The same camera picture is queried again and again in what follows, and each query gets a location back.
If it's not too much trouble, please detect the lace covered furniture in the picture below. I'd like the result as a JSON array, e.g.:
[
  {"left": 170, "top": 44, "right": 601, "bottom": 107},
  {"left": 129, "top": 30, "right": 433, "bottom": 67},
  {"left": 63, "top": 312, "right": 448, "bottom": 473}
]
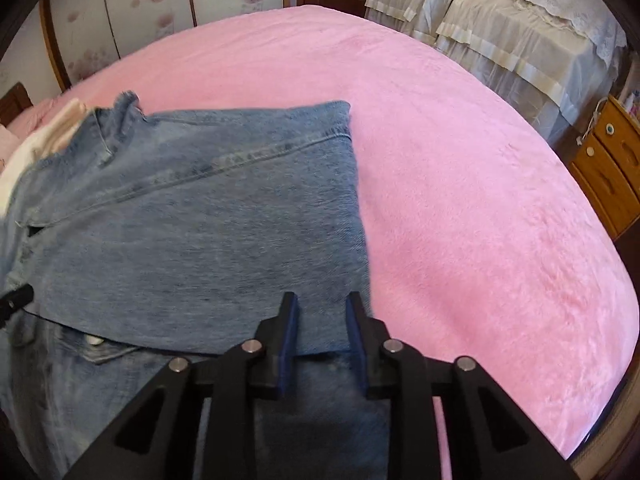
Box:
[{"left": 364, "top": 0, "right": 627, "bottom": 148}]

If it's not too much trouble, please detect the folded white fleece garment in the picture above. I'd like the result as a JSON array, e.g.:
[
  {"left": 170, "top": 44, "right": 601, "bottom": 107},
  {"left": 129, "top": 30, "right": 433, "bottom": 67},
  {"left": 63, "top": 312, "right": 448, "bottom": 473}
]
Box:
[{"left": 1, "top": 99, "right": 91, "bottom": 217}]

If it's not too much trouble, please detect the pink plush bed cover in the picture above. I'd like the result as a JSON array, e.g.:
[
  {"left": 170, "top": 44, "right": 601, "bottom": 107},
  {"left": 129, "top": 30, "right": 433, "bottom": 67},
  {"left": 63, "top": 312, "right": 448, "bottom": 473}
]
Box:
[{"left": 55, "top": 6, "right": 639, "bottom": 455}]

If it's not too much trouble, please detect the blue denim jacket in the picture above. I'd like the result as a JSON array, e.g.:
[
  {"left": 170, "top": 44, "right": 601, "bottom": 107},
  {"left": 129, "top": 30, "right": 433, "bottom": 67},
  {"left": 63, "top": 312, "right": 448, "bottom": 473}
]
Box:
[{"left": 1, "top": 92, "right": 387, "bottom": 479}]

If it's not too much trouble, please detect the wooden drawer cabinet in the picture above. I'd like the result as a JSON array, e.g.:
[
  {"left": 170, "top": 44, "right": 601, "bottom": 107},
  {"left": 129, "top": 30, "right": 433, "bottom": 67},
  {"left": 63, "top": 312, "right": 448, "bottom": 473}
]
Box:
[{"left": 568, "top": 96, "right": 639, "bottom": 240}]

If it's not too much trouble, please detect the floral sliding wardrobe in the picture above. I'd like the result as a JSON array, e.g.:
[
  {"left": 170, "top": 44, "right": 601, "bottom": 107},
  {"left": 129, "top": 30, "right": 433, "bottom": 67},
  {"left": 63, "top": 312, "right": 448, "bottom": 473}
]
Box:
[{"left": 39, "top": 0, "right": 291, "bottom": 90}]

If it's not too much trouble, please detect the white power cable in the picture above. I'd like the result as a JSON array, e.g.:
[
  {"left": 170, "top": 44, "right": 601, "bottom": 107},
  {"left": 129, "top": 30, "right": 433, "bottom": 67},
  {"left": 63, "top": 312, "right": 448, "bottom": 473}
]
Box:
[{"left": 574, "top": 96, "right": 609, "bottom": 146}]

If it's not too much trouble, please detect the wooden bed headboard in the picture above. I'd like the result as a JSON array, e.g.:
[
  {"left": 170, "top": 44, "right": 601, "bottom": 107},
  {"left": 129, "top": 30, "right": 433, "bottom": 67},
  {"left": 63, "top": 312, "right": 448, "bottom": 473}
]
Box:
[{"left": 0, "top": 82, "right": 32, "bottom": 127}]

